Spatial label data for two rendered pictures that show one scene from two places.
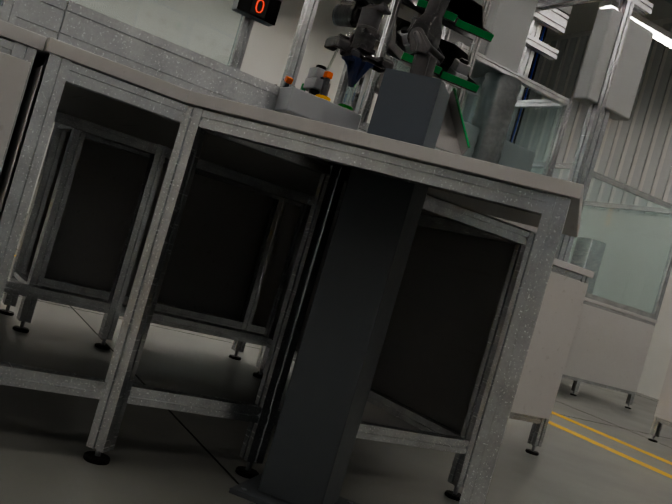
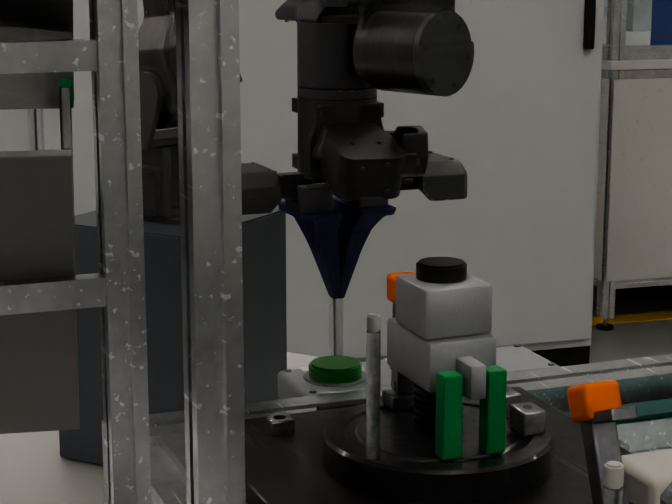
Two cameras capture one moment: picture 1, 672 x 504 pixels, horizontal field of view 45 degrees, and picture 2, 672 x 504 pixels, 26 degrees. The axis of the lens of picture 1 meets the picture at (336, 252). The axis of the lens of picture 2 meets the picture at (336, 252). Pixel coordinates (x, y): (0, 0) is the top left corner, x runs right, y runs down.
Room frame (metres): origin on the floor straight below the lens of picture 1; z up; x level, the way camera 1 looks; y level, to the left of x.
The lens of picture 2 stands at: (3.11, 0.29, 1.28)
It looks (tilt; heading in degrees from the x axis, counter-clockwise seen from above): 12 degrees down; 191
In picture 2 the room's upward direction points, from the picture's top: straight up
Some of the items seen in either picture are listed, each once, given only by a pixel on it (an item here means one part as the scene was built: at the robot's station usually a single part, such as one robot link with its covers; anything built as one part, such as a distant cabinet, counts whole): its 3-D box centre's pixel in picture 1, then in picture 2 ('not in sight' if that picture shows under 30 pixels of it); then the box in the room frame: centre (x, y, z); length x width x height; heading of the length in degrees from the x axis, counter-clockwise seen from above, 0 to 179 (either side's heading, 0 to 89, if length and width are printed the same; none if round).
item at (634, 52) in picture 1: (591, 140); not in sight; (3.68, -0.97, 1.42); 0.30 x 0.09 x 1.13; 122
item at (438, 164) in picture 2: (363, 44); (337, 143); (2.09, 0.08, 1.14); 0.19 x 0.06 x 0.08; 124
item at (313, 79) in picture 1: (316, 78); (447, 322); (2.28, 0.19, 1.06); 0.08 x 0.04 x 0.07; 32
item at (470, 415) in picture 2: not in sight; (437, 445); (2.27, 0.18, 0.98); 0.14 x 0.14 x 0.02
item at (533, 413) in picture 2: not in sight; (527, 418); (2.26, 0.24, 1.00); 0.02 x 0.01 x 0.02; 32
